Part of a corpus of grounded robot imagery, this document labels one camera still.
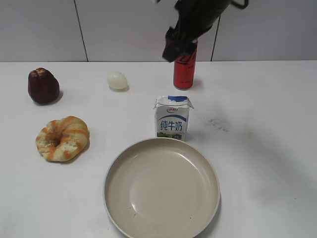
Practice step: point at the white egg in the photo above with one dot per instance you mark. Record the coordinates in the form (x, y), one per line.
(117, 81)

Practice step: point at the white blue milk carton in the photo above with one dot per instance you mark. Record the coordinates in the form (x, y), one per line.
(172, 116)

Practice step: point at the red soda can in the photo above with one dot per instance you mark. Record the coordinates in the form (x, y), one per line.
(184, 69)

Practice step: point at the dark red wax apple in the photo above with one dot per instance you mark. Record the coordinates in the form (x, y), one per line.
(43, 87)

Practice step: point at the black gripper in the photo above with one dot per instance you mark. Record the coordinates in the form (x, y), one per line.
(195, 18)

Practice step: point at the beige round plate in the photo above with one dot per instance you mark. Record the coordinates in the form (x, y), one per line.
(161, 188)

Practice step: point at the orange striped bagel bread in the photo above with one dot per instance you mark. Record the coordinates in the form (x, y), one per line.
(62, 140)

